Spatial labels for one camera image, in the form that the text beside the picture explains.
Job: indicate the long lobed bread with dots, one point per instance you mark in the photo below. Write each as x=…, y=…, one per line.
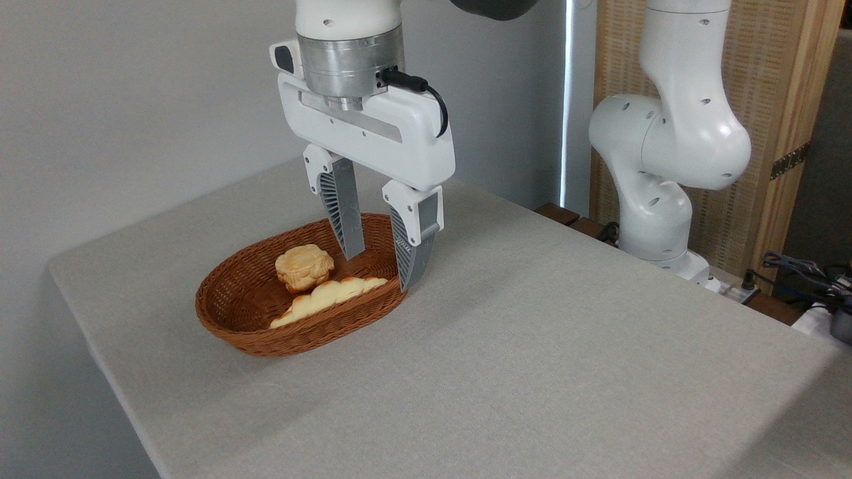
x=326, y=296

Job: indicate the brown wicker basket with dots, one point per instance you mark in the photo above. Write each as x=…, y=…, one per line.
x=239, y=299

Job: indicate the metal screen hinge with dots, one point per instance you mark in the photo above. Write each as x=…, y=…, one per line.
x=790, y=161

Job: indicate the white cloth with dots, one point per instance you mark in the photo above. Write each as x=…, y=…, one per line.
x=815, y=322

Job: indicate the round bread bun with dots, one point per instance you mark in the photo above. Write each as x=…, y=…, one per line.
x=304, y=267

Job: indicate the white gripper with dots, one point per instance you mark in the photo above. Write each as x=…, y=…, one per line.
x=406, y=143

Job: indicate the wooden woven folding screen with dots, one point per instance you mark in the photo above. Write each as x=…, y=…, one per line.
x=765, y=73

